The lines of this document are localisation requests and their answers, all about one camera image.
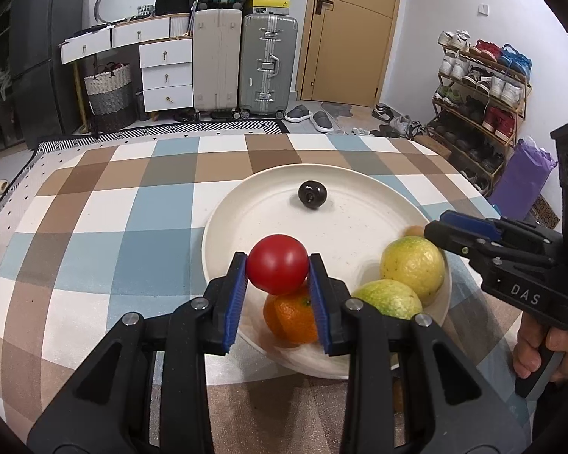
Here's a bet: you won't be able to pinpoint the wooden shoe rack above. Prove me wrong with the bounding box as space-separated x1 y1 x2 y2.
428 30 534 196

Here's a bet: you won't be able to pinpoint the white drawer desk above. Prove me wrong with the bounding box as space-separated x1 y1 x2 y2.
59 13 195 122

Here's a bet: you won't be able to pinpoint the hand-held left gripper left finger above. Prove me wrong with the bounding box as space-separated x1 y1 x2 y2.
26 252 249 454

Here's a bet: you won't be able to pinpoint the yellow shoe box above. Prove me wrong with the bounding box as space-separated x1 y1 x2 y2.
243 0 292 18

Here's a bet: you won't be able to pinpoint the dark glass wardrobe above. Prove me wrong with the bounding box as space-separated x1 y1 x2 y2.
0 0 29 154

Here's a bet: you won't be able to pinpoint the red tomato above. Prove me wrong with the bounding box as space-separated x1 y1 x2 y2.
245 234 309 295

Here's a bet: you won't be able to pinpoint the dark purple plum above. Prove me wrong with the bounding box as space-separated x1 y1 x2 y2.
298 180 328 209

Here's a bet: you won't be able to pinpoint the orange mandarin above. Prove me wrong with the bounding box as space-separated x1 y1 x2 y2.
264 286 321 345

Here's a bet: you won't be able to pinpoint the cream round plate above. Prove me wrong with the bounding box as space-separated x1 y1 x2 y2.
201 164 452 380

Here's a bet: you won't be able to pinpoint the purple bag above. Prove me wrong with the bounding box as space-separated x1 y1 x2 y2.
490 138 559 221

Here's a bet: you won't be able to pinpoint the black box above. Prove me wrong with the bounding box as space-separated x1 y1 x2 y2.
154 0 193 16

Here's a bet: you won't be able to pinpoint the woven laundry basket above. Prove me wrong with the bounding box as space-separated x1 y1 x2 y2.
84 62 138 132

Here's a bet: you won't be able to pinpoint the dark grey refrigerator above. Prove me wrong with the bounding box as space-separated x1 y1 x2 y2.
8 0 88 151

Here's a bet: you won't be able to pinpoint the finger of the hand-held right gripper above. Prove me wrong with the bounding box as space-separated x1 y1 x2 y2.
423 220 498 266
439 210 505 240

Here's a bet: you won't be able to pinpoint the green guava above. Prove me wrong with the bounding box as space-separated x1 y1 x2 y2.
350 280 423 321

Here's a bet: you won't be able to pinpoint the brown doormat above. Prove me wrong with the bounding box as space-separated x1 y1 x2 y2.
532 194 562 229

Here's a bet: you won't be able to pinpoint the shoes on floor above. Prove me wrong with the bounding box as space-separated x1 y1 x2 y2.
371 103 429 139

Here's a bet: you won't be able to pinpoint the checked tablecloth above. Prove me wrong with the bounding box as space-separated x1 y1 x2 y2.
0 132 540 454

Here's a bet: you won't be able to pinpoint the beige suitcase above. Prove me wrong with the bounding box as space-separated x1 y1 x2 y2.
192 7 243 114

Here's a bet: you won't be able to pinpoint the wooden door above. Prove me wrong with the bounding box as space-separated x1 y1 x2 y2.
296 0 404 107

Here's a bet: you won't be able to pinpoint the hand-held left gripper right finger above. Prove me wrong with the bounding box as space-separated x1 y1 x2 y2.
307 254 526 454

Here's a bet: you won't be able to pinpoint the silver suitcase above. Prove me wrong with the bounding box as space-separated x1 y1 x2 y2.
239 13 299 121

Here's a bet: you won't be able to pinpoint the person's right hand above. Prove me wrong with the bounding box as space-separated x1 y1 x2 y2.
512 314 568 385

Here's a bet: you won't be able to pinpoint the yellow guava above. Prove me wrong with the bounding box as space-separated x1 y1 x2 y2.
379 237 446 307

